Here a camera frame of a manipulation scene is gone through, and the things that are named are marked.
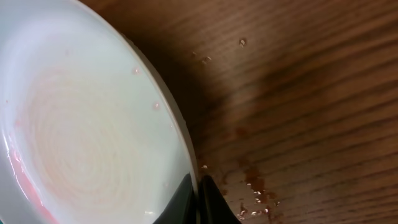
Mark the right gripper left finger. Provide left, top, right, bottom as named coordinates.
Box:
left=154, top=174, right=197, bottom=224

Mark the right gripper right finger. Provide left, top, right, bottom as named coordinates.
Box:
left=198, top=175, right=241, bottom=224

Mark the light blue plate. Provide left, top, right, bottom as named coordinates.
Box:
left=1, top=1, right=197, bottom=223

